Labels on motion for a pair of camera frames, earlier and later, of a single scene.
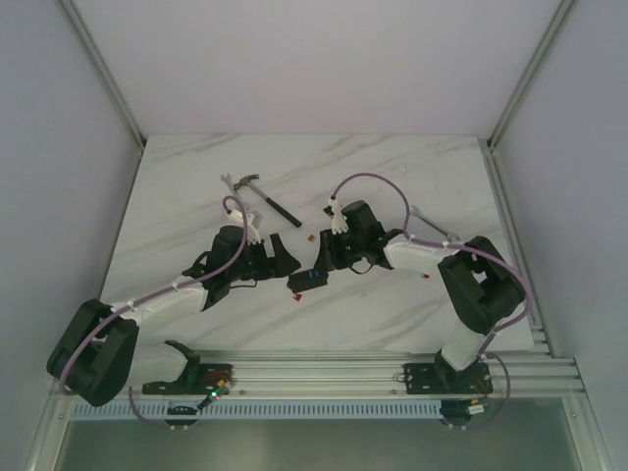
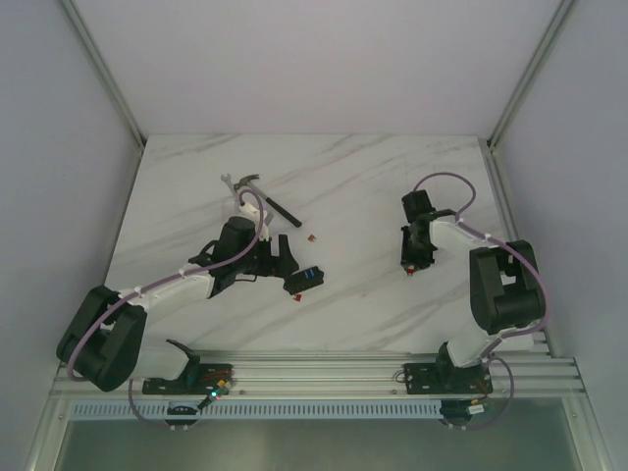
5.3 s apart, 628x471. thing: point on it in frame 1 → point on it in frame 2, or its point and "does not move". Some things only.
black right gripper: (328, 258) → (407, 258)
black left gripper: (268, 257) does not move
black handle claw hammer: (244, 182) does not move
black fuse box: (306, 280) does not move
